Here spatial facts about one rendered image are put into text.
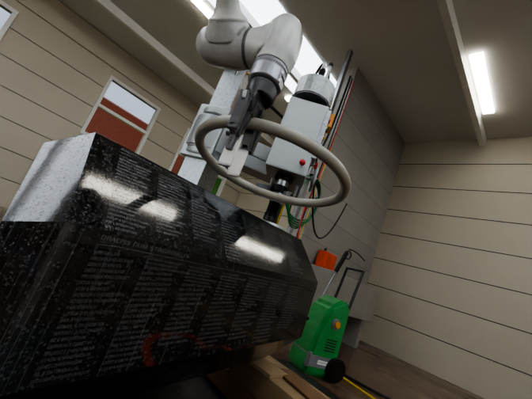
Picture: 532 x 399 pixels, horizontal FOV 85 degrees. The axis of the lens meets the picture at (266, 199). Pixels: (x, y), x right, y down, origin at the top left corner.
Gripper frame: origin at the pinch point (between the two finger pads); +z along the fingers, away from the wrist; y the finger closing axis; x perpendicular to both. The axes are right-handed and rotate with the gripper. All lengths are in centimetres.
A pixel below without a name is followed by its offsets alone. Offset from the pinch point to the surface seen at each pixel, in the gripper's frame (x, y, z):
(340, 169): -21.8, 12.8, -8.6
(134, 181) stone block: 28.8, 5.6, 10.0
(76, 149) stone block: 39.7, -5.1, 8.4
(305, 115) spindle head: 13, 73, -65
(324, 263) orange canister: 15, 361, -35
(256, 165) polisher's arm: 53, 123, -54
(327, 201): -17.1, 36.2, -8.1
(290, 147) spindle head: 15, 73, -46
